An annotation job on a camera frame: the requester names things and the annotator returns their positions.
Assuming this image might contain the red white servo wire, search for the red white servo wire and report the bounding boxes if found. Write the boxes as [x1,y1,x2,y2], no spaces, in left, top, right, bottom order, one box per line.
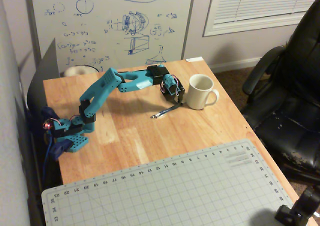
[160,75,182,97]

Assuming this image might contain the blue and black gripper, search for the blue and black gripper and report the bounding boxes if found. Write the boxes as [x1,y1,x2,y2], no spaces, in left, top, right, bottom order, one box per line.
[161,74,186,105]

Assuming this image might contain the whiteboard with blue drawings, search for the whiteboard with blue drawings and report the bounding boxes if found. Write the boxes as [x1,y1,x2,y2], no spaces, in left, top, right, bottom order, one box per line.
[23,0,197,75]

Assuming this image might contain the blue and black pen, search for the blue and black pen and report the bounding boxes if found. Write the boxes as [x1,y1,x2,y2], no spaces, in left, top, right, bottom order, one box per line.
[150,102,182,119]

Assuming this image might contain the grey cutting mat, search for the grey cutting mat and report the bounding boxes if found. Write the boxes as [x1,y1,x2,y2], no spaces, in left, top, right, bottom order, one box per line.
[41,138,298,226]

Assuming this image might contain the black flat panel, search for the black flat panel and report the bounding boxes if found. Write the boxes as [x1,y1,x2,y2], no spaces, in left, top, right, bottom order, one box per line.
[25,37,61,113]

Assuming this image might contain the white baseboard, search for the white baseboard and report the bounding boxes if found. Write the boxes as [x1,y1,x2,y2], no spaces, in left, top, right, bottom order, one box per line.
[209,56,263,74]

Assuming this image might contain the black camera stand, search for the black camera stand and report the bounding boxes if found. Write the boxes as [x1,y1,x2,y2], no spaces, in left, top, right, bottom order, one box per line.
[274,187,320,226]

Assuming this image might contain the white round roll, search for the white round roll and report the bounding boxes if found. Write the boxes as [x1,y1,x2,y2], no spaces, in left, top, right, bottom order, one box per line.
[64,65,100,78]

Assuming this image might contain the white window blinds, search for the white window blinds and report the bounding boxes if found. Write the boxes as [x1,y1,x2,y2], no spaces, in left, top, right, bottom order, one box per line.
[202,0,320,38]

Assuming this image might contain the black leather office chair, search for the black leather office chair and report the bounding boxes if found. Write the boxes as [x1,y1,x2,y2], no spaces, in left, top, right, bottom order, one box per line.
[241,0,320,187]

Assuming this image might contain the cream ceramic mug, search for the cream ceramic mug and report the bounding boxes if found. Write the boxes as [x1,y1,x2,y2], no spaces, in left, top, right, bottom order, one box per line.
[186,73,220,111]

